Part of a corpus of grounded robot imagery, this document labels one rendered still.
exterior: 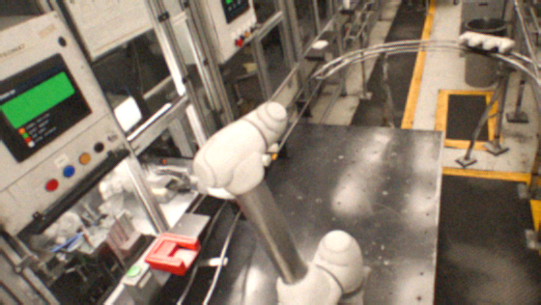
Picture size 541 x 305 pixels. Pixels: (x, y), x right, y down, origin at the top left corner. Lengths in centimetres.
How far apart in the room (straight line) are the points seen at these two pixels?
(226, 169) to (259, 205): 17
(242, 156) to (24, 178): 57
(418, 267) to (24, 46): 151
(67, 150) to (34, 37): 33
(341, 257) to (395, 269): 35
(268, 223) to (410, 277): 71
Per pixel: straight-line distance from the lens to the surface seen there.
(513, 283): 259
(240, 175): 111
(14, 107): 126
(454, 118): 380
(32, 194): 134
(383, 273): 171
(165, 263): 159
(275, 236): 125
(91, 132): 143
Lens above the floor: 207
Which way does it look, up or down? 34 degrees down
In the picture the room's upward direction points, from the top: 9 degrees counter-clockwise
